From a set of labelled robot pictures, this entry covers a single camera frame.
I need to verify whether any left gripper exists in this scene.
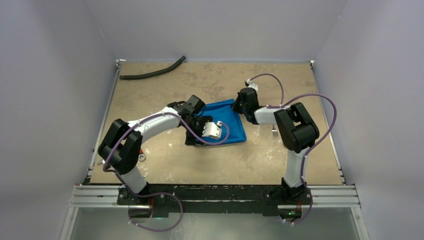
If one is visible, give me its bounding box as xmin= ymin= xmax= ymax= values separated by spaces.
xmin=182 ymin=117 xmax=213 ymax=147

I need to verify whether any blue cloth napkin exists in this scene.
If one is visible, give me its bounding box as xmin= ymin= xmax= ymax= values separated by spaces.
xmin=199 ymin=98 xmax=247 ymax=145

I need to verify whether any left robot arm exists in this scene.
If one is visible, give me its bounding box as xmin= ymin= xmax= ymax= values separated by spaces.
xmin=97 ymin=95 xmax=213 ymax=205

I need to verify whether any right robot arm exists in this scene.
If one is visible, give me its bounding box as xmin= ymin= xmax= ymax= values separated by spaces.
xmin=232 ymin=87 xmax=320 ymax=204

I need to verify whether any silver fork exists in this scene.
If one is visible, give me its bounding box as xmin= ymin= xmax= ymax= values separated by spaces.
xmin=271 ymin=125 xmax=279 ymax=138

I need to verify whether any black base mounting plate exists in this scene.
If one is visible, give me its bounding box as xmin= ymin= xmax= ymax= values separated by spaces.
xmin=117 ymin=183 xmax=312 ymax=218

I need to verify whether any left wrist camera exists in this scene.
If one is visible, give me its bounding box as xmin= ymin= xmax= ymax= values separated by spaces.
xmin=201 ymin=121 xmax=223 ymax=140

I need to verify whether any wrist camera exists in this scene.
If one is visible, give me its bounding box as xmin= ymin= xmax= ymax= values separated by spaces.
xmin=245 ymin=78 xmax=259 ymax=92
xmin=201 ymin=121 xmax=223 ymax=140

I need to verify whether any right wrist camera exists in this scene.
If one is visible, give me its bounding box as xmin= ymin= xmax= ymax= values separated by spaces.
xmin=245 ymin=78 xmax=259 ymax=92

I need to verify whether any red handled wrench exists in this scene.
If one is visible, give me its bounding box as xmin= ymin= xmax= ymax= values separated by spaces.
xmin=138 ymin=150 xmax=146 ymax=162

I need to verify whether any black foam hose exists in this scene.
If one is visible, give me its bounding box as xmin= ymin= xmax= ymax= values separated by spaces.
xmin=119 ymin=55 xmax=187 ymax=81

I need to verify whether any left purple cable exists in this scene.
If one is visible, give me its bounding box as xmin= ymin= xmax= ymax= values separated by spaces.
xmin=101 ymin=111 xmax=231 ymax=233

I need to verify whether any aluminium frame rail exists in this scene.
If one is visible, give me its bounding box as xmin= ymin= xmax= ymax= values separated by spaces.
xmin=70 ymin=184 xmax=360 ymax=210

